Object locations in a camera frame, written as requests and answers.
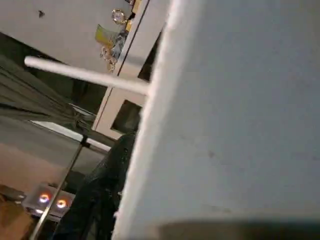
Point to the gold round ornament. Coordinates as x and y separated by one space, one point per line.
117 16

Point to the white box with two lights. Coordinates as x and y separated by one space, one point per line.
35 197

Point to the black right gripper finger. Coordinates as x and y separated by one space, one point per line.
100 195

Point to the white plastic table top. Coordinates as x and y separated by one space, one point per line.
225 100

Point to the grey pleated curtain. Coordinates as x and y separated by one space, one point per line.
25 95

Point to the white cabinet with glass doors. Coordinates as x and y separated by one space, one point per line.
107 110

